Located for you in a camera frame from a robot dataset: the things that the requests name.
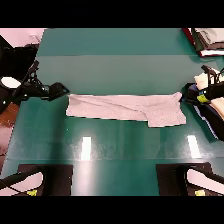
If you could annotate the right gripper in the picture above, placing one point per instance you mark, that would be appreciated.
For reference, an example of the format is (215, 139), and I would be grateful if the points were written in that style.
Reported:
(193, 95)

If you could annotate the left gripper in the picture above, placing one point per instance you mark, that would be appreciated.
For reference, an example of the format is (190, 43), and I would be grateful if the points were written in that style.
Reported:
(58, 90)

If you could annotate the white T-shirt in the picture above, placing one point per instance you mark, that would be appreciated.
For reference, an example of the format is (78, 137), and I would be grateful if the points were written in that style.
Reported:
(126, 108)

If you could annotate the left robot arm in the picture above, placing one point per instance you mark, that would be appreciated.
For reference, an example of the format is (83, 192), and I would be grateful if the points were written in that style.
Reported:
(31, 89)

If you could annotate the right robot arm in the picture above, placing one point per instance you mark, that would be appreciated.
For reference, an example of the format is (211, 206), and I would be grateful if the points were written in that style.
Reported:
(213, 93)

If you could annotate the cream garment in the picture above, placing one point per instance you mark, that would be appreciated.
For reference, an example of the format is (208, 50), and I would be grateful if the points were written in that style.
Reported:
(200, 81)

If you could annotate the tan garment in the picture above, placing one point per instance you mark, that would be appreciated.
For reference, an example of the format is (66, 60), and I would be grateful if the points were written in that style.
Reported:
(218, 107)

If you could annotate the dark blue striped garment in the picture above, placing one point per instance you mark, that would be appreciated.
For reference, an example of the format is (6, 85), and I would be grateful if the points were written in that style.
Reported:
(210, 120)

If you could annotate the white garment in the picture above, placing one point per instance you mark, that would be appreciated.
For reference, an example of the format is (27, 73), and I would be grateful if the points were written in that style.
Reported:
(213, 52)

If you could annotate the black garment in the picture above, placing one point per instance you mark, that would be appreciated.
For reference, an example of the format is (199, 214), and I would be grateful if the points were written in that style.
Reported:
(200, 42)

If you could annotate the red garment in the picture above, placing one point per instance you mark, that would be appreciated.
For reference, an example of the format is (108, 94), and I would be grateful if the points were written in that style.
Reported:
(188, 36)

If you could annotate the pale grey garment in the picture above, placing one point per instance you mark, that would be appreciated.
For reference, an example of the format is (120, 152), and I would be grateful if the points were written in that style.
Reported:
(210, 34)

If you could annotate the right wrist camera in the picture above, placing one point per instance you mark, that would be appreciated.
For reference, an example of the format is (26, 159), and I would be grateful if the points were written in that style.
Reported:
(209, 74)

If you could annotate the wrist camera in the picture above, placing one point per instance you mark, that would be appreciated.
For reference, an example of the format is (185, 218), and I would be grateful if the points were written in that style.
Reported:
(209, 74)
(32, 70)

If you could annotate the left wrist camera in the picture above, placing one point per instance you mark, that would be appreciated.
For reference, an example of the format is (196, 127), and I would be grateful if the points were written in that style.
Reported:
(32, 70)

